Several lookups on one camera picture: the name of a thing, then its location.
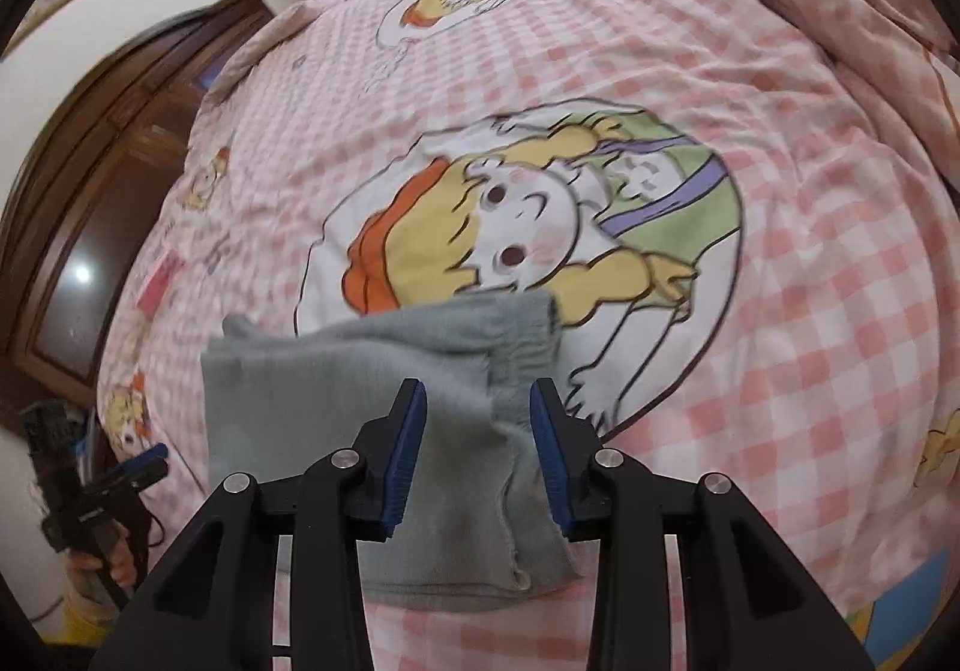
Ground yellow sleeve cuff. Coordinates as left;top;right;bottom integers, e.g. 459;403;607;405
31;575;119;648

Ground person's left hand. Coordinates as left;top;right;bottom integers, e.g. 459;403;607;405
65;518;140;590

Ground pink checkered cartoon bedsheet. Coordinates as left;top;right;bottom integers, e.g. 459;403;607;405
98;0;958;669

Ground grey pants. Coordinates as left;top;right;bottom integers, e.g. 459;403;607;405
202;291;579;611

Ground dark wooden headboard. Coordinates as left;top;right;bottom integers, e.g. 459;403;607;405
2;0;272;429

